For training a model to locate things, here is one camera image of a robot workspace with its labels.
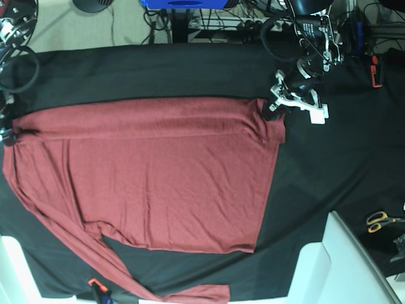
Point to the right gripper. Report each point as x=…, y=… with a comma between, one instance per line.
x=8, y=136

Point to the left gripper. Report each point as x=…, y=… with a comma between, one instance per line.
x=295, y=90

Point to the maroon long-sleeve T-shirt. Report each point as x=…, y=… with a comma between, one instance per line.
x=174, y=174

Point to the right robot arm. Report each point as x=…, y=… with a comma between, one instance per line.
x=18, y=22

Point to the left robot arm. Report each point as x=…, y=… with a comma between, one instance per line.
x=320, y=52

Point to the black table cloth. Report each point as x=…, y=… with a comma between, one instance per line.
x=353, y=164

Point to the orange black clamp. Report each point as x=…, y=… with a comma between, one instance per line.
x=376, y=71

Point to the white power strip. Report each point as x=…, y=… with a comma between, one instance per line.
x=214, y=23

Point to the blue plastic bin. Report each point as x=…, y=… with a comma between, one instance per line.
x=184, y=4

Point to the blue orange clamp bottom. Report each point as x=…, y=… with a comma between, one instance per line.
x=101, y=294

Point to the yellow handled scissors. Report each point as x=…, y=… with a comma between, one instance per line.
x=379, y=220

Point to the black table leg post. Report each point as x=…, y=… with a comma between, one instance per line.
x=180, y=19

